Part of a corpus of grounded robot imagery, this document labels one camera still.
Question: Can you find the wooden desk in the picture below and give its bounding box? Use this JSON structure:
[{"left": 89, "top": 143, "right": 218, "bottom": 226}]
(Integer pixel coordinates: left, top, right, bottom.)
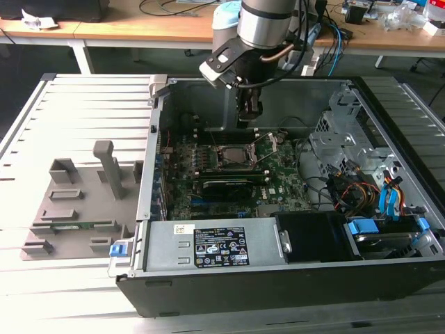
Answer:
[{"left": 0, "top": 15, "right": 445, "bottom": 76}]

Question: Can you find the clear plastic bag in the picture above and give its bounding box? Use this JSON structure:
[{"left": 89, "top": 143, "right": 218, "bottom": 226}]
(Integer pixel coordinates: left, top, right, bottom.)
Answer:
[{"left": 381, "top": 6, "right": 422, "bottom": 33}]

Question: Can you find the green motherboard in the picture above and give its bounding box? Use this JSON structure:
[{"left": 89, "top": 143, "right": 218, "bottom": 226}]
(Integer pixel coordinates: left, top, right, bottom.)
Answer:
[{"left": 161, "top": 134, "right": 314, "bottom": 221}]

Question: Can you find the CPU socket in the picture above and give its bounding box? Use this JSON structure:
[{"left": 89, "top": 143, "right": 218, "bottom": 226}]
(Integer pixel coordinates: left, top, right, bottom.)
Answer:
[{"left": 211, "top": 144, "right": 260, "bottom": 171}]

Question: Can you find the grey parts rack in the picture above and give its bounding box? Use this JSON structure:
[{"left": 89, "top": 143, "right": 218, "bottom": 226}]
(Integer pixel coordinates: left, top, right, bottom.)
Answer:
[{"left": 19, "top": 140, "right": 144, "bottom": 262}]

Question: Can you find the crumpled white paper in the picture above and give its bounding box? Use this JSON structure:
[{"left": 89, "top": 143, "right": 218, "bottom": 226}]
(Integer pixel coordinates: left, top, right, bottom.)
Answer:
[{"left": 20, "top": 8, "right": 59, "bottom": 31}]

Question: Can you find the silver power supply with label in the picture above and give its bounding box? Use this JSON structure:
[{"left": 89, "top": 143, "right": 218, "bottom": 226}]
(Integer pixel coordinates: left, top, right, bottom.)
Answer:
[{"left": 144, "top": 218, "right": 289, "bottom": 273}]

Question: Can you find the silver metal drive cage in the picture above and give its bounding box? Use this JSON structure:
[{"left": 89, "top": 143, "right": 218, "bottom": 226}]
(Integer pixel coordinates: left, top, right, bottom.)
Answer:
[{"left": 309, "top": 111, "right": 404, "bottom": 196}]

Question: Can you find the hard disk in blue carrier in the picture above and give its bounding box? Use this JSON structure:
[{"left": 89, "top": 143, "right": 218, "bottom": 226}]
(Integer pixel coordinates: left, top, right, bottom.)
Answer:
[{"left": 346, "top": 216, "right": 430, "bottom": 261}]

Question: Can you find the blue hanging cable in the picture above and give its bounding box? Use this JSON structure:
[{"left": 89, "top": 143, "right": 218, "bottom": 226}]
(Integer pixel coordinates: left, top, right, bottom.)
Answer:
[{"left": 328, "top": 17, "right": 348, "bottom": 77}]

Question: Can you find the installed RAM stick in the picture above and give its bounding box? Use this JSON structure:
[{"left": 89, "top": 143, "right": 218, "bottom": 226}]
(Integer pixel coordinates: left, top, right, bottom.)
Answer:
[
  {"left": 200, "top": 168, "right": 266, "bottom": 176},
  {"left": 198, "top": 173, "right": 267, "bottom": 185}
]

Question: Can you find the metal socket cover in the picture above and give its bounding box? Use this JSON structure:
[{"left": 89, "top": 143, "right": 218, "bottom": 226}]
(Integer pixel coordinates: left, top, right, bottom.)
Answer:
[{"left": 250, "top": 132, "right": 280, "bottom": 164}]

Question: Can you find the green RAM stick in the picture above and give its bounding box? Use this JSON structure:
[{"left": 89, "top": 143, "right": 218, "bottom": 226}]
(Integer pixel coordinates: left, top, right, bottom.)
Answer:
[{"left": 50, "top": 222, "right": 97, "bottom": 232}]

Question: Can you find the silver metal latch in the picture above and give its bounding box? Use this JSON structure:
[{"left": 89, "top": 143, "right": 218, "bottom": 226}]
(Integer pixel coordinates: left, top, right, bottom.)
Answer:
[{"left": 277, "top": 229, "right": 293, "bottom": 255}]

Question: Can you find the black graphics card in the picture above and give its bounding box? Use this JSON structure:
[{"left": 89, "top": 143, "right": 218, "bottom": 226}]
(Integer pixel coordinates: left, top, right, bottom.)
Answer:
[{"left": 201, "top": 179, "right": 257, "bottom": 202}]

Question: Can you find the black open PC case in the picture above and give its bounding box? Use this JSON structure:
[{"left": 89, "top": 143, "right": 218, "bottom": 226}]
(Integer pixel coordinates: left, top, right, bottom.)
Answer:
[{"left": 115, "top": 74, "right": 445, "bottom": 318}]

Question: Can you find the white red carton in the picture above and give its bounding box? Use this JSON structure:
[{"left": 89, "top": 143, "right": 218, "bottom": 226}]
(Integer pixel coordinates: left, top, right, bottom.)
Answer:
[{"left": 422, "top": 0, "right": 445, "bottom": 36}]

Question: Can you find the blue flat data wire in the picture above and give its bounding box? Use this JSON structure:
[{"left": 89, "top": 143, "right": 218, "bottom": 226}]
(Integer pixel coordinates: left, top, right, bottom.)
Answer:
[{"left": 378, "top": 177, "right": 404, "bottom": 218}]

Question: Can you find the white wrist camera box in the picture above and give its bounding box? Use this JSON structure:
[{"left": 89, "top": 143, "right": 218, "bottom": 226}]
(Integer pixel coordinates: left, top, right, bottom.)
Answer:
[{"left": 199, "top": 38, "right": 244, "bottom": 90}]

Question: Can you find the red yellow black wire bundle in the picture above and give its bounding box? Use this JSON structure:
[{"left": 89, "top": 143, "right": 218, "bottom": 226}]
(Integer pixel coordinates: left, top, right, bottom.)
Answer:
[{"left": 333, "top": 173, "right": 382, "bottom": 213}]

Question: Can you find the black box on desk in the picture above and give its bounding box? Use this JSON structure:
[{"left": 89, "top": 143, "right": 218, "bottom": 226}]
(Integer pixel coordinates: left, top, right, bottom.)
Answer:
[{"left": 345, "top": 2, "right": 370, "bottom": 25}]

